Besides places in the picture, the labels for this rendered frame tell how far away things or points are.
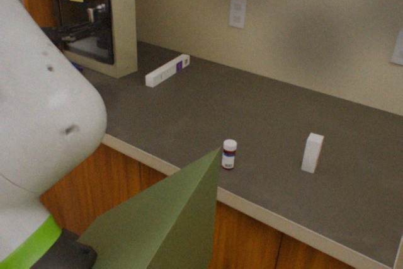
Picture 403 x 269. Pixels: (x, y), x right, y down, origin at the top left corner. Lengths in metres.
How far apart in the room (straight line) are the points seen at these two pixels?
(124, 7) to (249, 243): 0.91
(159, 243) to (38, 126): 0.19
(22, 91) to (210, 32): 1.24
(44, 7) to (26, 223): 1.22
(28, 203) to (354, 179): 0.77
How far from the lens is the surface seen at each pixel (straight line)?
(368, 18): 1.39
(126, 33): 1.44
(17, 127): 0.48
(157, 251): 0.43
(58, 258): 0.56
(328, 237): 0.85
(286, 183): 0.95
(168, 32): 1.80
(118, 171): 1.21
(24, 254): 0.54
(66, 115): 0.47
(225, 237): 1.05
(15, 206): 0.54
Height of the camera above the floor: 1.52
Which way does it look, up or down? 29 degrees down
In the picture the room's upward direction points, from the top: 3 degrees clockwise
